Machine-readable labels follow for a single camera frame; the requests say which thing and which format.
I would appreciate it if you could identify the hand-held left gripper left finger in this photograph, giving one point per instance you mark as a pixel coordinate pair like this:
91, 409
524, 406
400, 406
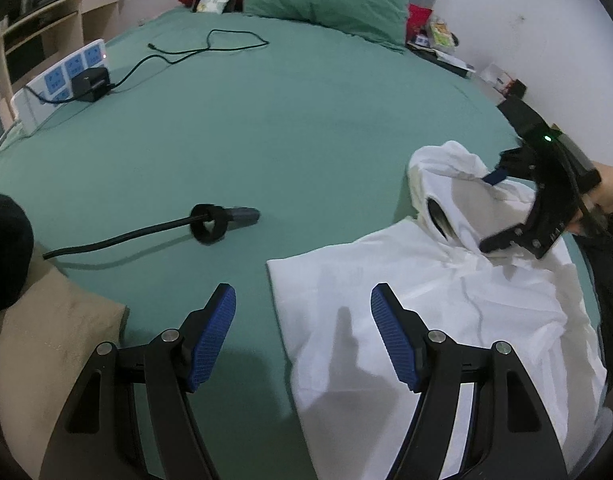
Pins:
211, 340

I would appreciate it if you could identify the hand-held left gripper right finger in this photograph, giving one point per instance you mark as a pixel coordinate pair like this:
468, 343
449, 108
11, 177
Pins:
394, 340

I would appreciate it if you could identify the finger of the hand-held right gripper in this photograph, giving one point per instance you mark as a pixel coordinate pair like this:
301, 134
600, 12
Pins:
506, 237
516, 165

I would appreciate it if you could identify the white hoodie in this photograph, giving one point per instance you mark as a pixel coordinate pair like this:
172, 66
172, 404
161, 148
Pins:
436, 285

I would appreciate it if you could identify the beige clothes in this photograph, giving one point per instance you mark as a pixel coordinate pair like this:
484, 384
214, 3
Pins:
46, 335

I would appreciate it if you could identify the person's right hand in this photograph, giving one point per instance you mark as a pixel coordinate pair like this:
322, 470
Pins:
611, 187

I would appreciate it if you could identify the small black box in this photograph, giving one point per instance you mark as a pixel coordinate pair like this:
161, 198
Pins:
517, 89

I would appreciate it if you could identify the white box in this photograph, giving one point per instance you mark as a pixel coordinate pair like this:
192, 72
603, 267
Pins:
496, 77

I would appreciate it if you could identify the green snack packet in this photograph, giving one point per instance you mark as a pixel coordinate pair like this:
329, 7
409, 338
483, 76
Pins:
442, 35

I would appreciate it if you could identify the bed with green sheet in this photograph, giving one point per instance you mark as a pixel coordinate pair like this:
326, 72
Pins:
286, 135

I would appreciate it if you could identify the black cloth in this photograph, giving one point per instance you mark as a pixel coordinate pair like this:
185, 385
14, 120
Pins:
6, 245

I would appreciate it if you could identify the black charger adapter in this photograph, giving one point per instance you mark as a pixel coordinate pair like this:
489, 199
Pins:
91, 85

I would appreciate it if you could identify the white power strip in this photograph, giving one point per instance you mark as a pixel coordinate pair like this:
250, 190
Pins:
71, 65

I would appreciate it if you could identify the wooden desk shelf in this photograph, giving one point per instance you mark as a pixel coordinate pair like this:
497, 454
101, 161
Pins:
96, 5

